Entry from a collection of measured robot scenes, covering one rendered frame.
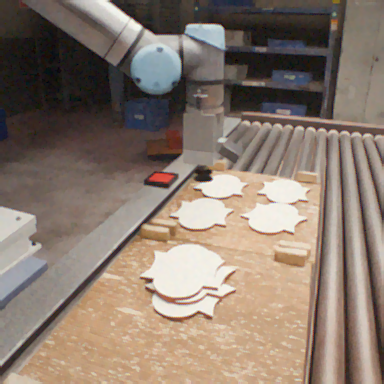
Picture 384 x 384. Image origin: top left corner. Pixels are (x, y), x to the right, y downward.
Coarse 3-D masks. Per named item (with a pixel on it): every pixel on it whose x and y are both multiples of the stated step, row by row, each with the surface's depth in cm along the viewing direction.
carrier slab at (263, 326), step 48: (144, 240) 75; (96, 288) 61; (144, 288) 61; (240, 288) 61; (288, 288) 61; (96, 336) 51; (144, 336) 51; (192, 336) 52; (240, 336) 51; (288, 336) 51
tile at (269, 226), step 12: (276, 204) 88; (252, 216) 83; (264, 216) 83; (276, 216) 83; (288, 216) 83; (300, 216) 82; (252, 228) 78; (264, 228) 78; (276, 228) 78; (288, 228) 78
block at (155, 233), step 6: (144, 228) 75; (150, 228) 74; (156, 228) 74; (162, 228) 74; (168, 228) 75; (144, 234) 75; (150, 234) 75; (156, 234) 74; (162, 234) 74; (168, 234) 74; (156, 240) 75; (162, 240) 74; (168, 240) 75
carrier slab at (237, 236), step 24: (192, 192) 97; (312, 192) 96; (168, 216) 85; (240, 216) 85; (312, 216) 84; (192, 240) 75; (216, 240) 75; (240, 240) 75; (264, 240) 75; (288, 240) 75; (312, 240) 75; (312, 264) 68
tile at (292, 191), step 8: (264, 184) 100; (272, 184) 99; (280, 184) 99; (288, 184) 99; (296, 184) 99; (264, 192) 95; (272, 192) 94; (280, 192) 94; (288, 192) 94; (296, 192) 94; (304, 192) 94; (272, 200) 90; (280, 200) 90; (288, 200) 90; (296, 200) 90; (304, 200) 91
